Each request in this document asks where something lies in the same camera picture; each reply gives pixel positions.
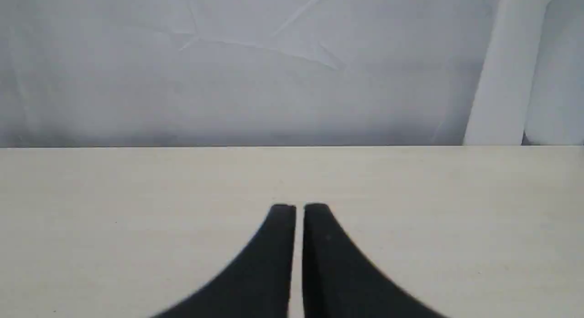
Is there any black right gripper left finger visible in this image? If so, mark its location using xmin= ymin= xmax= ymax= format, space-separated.
xmin=158 ymin=204 xmax=296 ymax=318

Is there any white backdrop sheet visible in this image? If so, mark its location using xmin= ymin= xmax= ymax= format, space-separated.
xmin=1 ymin=0 xmax=583 ymax=147

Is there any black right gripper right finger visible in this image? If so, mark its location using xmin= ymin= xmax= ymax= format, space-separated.
xmin=302 ymin=203 xmax=441 ymax=318

